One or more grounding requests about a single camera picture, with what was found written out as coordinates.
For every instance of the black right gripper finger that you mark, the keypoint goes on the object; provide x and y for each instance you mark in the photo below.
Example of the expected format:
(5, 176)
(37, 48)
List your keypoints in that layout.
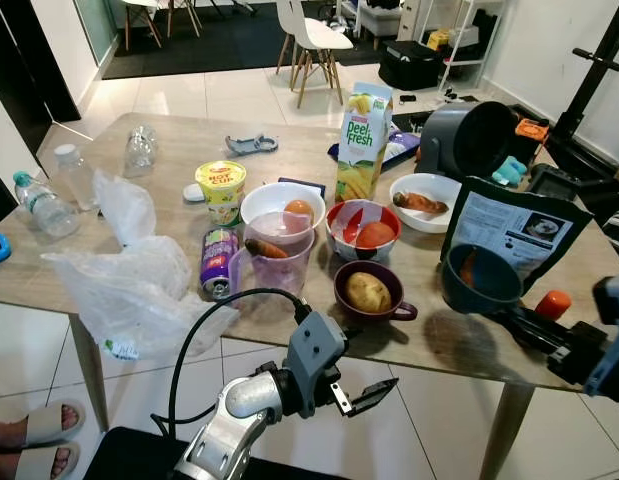
(534, 340)
(534, 322)

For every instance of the dark teal cup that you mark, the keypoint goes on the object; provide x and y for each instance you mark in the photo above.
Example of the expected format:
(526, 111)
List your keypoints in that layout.
(484, 290)

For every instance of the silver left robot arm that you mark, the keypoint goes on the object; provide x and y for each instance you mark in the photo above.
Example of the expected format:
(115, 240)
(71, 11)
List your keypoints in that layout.
(234, 405)

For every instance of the small bottle with orange cap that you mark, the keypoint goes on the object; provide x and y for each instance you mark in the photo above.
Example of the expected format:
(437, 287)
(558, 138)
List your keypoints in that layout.
(554, 303)

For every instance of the orange carrot piece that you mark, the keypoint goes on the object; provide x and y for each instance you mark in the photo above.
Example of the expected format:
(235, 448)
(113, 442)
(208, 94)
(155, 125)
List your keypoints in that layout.
(469, 268)

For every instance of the purple cup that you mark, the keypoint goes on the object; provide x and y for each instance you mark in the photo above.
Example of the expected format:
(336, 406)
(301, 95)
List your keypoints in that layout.
(349, 305)

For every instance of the black pouch with white label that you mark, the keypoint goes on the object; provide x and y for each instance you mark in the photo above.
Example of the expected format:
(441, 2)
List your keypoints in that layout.
(514, 230)

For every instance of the pink translucent measuring jug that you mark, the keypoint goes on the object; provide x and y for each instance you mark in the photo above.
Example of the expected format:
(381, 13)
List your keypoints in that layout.
(284, 272)

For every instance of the small white bowl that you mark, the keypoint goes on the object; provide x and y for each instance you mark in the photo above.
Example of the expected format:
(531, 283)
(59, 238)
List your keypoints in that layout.
(434, 220)

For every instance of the red tomato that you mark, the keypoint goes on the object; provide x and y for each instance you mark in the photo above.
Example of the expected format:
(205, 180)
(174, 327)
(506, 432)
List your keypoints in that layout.
(374, 235)

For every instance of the teal plastic item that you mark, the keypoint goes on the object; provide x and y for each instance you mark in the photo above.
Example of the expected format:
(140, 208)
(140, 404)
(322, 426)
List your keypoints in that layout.
(509, 170)

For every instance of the orange sweet potato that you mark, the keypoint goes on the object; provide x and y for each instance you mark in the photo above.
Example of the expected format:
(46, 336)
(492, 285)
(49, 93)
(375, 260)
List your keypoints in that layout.
(419, 203)

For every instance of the red and white bowl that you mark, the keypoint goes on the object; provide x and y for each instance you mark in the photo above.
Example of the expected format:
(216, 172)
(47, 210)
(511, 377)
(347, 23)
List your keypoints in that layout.
(344, 222)

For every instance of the purple drink can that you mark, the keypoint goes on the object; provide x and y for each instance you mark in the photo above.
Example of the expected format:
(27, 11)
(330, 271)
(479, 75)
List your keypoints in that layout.
(219, 262)

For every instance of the round orange fruit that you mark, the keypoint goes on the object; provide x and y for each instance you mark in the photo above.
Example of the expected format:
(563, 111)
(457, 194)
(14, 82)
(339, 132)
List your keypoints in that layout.
(299, 210)

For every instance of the orange box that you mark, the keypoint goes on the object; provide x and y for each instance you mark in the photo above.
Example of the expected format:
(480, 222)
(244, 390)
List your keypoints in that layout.
(532, 130)

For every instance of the large white bowl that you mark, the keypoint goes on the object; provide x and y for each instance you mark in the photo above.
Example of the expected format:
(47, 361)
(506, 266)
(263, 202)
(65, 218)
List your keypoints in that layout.
(264, 205)

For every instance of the dark flat case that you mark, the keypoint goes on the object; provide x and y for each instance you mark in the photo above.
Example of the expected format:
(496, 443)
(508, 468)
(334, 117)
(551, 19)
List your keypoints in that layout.
(301, 186)

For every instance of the blue snack packet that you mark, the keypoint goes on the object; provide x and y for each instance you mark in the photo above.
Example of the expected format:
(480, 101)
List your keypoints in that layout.
(404, 145)

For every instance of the yellow instant noodle cup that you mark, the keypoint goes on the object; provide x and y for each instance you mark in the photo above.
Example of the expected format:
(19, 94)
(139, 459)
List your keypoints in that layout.
(221, 190)

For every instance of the clear plastic bag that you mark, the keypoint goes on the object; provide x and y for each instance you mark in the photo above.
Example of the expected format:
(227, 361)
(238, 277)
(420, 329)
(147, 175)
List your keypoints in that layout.
(129, 280)

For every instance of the small white lid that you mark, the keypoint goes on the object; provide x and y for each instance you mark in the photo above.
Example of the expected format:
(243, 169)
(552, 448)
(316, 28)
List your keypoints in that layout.
(193, 192)

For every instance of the Peel Fresh juice carton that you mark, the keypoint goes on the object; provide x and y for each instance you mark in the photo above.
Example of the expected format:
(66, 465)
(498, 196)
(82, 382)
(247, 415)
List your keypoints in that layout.
(364, 140)

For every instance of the blue grey hand tool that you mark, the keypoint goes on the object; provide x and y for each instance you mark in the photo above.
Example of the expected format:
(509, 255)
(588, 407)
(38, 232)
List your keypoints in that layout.
(251, 143)

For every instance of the black bag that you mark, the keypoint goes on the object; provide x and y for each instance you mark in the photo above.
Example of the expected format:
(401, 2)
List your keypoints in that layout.
(409, 65)

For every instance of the person's foot in sandal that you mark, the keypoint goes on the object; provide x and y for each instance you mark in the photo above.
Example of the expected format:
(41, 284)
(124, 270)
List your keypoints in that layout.
(39, 462)
(49, 425)

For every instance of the light wooden dining table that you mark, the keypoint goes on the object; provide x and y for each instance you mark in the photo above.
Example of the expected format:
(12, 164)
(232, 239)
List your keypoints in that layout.
(189, 140)

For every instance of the crumpled clear plastic bottle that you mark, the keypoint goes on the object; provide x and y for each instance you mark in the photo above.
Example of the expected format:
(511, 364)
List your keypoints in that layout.
(139, 148)

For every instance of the clear empty plastic bottle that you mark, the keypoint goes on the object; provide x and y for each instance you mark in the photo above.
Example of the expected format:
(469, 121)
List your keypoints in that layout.
(74, 175)

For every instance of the water bottle with teal cap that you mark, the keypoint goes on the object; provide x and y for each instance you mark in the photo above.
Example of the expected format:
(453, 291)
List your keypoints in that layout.
(44, 205)

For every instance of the white chair wooden legs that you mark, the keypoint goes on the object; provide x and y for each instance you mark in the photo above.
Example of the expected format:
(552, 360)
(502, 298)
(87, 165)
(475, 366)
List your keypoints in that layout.
(314, 38)
(154, 8)

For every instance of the large dark carpet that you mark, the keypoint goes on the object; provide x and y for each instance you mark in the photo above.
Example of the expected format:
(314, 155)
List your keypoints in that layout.
(229, 45)

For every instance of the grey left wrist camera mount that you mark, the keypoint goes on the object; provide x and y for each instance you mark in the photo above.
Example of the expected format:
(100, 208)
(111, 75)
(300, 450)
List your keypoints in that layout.
(314, 350)

